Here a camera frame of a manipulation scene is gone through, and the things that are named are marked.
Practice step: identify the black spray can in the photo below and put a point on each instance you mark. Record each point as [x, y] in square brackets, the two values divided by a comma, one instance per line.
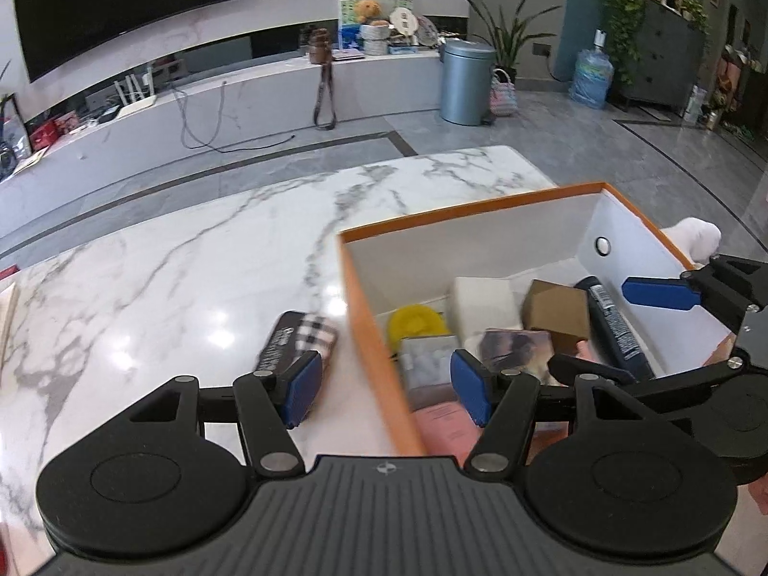
[618, 330]

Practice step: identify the grey cabinet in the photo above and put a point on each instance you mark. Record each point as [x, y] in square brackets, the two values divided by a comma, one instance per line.
[666, 60]

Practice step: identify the yellow round lid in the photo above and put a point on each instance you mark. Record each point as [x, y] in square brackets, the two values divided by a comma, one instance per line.
[414, 324]

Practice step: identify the plaid case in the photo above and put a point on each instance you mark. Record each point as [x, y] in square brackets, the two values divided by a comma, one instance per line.
[300, 336]

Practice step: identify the blue water jug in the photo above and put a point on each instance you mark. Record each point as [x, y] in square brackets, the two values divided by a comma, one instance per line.
[591, 75]

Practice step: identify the illustrated figure box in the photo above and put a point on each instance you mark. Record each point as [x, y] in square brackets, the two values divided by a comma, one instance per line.
[516, 351]

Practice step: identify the white sock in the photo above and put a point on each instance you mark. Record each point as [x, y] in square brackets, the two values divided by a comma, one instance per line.
[693, 239]

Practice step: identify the red boxes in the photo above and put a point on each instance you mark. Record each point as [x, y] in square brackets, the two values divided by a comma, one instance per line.
[54, 129]

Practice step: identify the black television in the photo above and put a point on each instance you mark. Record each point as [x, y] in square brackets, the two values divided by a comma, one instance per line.
[120, 6]

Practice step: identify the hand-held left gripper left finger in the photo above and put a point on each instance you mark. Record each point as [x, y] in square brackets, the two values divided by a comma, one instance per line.
[303, 387]

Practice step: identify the wall socket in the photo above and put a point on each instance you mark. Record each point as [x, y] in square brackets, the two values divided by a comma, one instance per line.
[542, 48]

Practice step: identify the white marble media console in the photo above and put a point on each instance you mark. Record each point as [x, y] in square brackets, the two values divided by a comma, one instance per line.
[240, 114]

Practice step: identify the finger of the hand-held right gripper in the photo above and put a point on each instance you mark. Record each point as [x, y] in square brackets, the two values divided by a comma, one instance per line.
[657, 293]
[576, 366]

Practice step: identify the grey printed box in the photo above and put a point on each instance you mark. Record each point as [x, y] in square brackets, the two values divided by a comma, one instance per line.
[429, 360]

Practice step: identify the woven basket bag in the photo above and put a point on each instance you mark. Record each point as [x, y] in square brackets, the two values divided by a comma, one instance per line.
[503, 96]

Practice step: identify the orange cardboard box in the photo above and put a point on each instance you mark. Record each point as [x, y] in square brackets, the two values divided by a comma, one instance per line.
[372, 324]

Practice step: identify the ivy potted plant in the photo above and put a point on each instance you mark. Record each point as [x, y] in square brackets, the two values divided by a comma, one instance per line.
[624, 0]

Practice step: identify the white rectangular box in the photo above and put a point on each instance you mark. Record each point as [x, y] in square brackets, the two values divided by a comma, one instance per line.
[483, 306]

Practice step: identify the round hand fan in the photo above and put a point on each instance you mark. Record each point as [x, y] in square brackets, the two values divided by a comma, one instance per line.
[403, 19]

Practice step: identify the white router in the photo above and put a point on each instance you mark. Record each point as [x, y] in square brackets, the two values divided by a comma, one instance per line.
[135, 99]

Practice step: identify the gold cardboard box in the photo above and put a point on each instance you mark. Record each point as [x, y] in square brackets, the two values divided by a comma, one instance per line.
[555, 309]

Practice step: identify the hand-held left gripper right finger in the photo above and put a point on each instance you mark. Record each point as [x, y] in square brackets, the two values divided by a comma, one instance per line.
[471, 390]

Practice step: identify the pink body wash tube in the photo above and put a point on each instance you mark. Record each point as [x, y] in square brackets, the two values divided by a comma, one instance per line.
[444, 426]

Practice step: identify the long leaf potted plant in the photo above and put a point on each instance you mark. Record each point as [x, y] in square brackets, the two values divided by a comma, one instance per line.
[510, 30]

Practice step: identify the grey metal trash bin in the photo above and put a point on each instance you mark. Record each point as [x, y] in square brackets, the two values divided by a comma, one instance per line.
[467, 81]

